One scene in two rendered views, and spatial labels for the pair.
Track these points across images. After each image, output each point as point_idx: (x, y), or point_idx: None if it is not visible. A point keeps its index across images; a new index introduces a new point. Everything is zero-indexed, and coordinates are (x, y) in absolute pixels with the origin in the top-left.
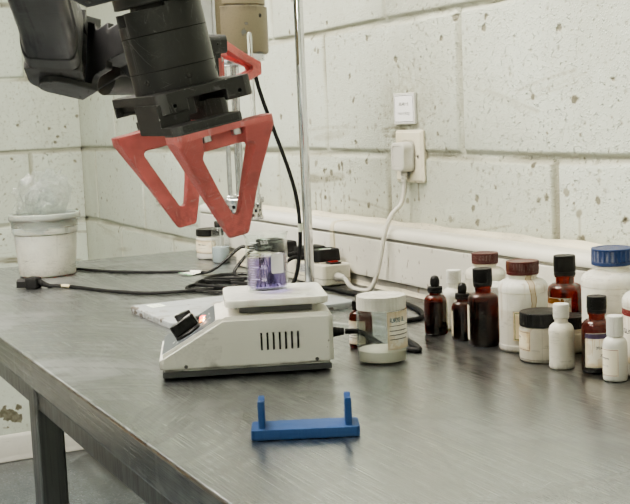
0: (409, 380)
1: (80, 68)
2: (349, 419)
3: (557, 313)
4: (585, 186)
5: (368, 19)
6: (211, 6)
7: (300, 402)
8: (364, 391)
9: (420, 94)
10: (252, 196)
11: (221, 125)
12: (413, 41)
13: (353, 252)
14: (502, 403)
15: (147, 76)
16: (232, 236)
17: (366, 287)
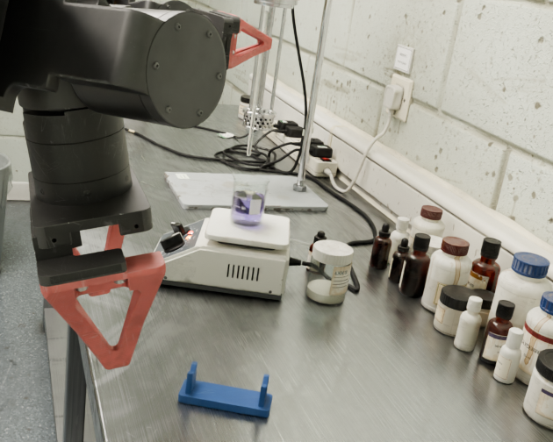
0: (336, 334)
1: None
2: (262, 402)
3: (470, 307)
4: (527, 179)
5: None
6: None
7: (239, 346)
8: (295, 342)
9: (418, 52)
10: (135, 335)
11: (98, 276)
12: (422, 7)
13: (342, 155)
14: (400, 394)
15: (42, 184)
16: (109, 369)
17: (345, 185)
